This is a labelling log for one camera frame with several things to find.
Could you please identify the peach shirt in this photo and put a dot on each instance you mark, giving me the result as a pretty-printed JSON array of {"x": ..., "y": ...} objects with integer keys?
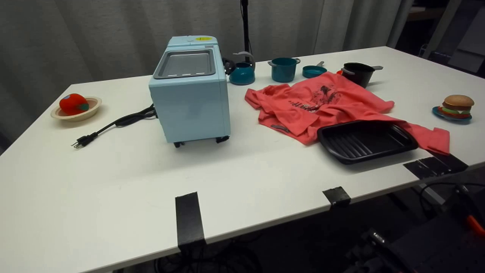
[{"x": 313, "y": 106}]

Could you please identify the light blue toaster oven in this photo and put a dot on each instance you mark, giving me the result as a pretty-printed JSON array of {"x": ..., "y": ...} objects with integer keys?
[{"x": 190, "y": 100}]

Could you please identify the teal toy kettle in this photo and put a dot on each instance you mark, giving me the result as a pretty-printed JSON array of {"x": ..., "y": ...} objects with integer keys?
[{"x": 241, "y": 70}]

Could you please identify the teal toy pot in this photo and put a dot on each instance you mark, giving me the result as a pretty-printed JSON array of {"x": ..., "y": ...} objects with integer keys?
[{"x": 282, "y": 70}]

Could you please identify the teal toy frying pan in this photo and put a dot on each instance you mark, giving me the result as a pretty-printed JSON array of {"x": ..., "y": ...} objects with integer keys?
[{"x": 313, "y": 70}]

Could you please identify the black tape strip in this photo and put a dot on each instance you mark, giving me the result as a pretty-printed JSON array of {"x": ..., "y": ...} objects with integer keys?
[
  {"x": 437, "y": 164},
  {"x": 337, "y": 194},
  {"x": 190, "y": 220}
]

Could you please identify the black grill tray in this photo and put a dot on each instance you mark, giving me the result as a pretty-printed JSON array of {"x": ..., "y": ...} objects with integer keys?
[{"x": 366, "y": 141}]

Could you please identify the black toy pot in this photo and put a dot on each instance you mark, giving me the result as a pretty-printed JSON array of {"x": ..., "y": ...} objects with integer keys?
[{"x": 360, "y": 73}]

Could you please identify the red food on plate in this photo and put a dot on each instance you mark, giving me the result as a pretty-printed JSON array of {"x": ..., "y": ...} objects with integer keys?
[{"x": 76, "y": 116}]

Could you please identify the red toy tomato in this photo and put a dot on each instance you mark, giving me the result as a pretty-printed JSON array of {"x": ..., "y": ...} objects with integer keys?
[{"x": 73, "y": 103}]

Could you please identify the blue small plate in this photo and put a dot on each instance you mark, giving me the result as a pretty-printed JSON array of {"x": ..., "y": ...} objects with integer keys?
[{"x": 444, "y": 116}]

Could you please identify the toy burger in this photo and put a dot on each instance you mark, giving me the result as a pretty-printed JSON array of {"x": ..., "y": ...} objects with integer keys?
[{"x": 457, "y": 105}]

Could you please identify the black camera tripod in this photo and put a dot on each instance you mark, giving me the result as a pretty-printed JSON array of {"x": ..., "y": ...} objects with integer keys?
[{"x": 246, "y": 25}]

